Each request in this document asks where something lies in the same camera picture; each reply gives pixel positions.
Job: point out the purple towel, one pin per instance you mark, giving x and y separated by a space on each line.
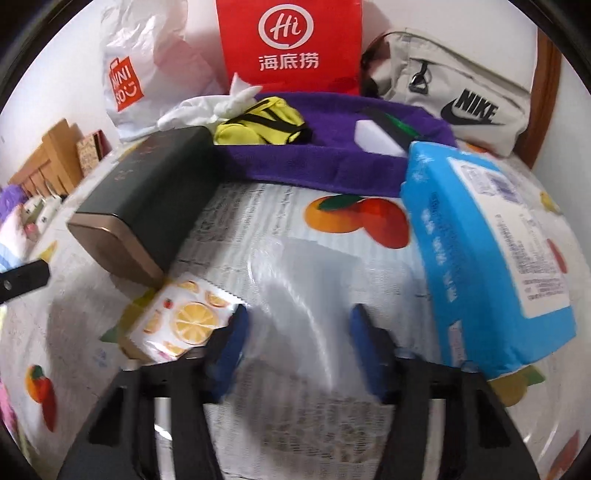
323 161

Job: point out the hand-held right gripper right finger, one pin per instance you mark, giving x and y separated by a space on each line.
369 350

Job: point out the dark green box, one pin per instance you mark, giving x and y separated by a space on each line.
152 184

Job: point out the white and pink plush toy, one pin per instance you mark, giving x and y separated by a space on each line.
11 240

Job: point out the wooden door frame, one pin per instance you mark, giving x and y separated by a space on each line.
545 92

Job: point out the green snack packet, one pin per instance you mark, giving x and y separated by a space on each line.
399 123

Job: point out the fruit print tablecloth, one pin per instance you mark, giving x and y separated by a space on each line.
277 217

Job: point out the white cloth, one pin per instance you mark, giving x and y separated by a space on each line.
194 110

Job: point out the orange slice print packet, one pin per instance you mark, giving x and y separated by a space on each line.
184 318

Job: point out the grey sling bag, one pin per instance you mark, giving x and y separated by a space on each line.
461 74

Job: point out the blue tissue pack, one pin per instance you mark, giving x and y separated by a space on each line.
452 258

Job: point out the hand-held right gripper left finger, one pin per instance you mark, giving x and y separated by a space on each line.
228 350

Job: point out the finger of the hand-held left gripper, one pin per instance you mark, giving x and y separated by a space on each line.
23 279

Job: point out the purple plush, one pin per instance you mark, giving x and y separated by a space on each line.
11 198

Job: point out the wooden furniture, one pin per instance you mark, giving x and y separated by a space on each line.
60 152

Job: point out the red paper bag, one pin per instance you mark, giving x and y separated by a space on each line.
286 27

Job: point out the white plastic shopping bag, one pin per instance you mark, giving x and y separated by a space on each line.
152 60

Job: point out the translucent plastic bag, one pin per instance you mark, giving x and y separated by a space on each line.
304 277

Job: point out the framed board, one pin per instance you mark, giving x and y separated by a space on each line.
90 152

